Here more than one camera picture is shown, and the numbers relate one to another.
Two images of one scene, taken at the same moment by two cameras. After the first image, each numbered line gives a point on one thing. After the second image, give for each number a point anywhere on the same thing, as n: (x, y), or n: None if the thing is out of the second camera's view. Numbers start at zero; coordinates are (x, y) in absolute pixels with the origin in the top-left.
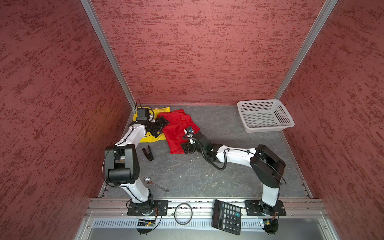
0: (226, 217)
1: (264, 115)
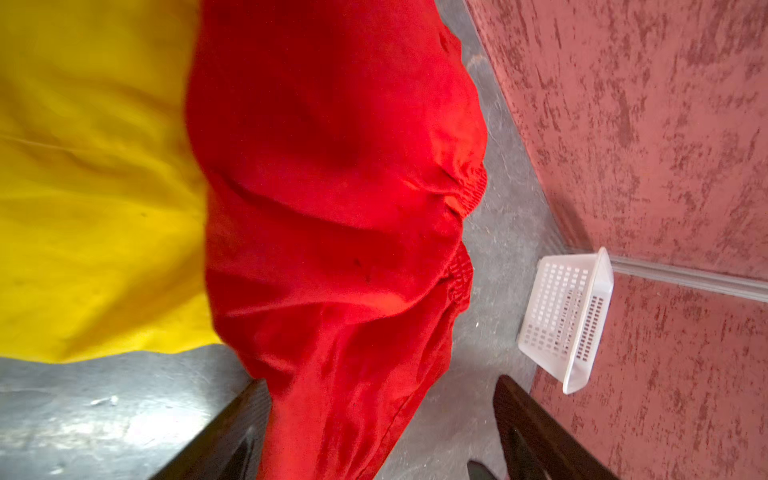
0: None
1: (564, 318)
